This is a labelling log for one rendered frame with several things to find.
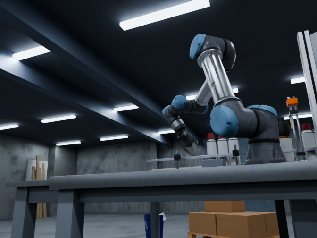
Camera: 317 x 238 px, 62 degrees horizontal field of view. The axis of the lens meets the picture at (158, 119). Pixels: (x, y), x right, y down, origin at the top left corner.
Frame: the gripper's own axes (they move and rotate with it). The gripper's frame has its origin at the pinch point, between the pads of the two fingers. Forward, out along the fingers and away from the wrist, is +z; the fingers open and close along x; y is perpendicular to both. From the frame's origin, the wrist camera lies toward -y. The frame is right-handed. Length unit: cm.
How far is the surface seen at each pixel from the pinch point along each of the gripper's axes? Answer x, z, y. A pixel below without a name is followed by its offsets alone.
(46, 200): 50, -5, -61
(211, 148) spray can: -8.8, 1.7, -2.8
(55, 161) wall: 637, -522, 782
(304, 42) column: -73, -12, -16
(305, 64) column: -67, -3, -16
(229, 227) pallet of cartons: 54, 48, 281
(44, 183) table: 45, -9, -65
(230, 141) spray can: -19.1, 3.8, -1.7
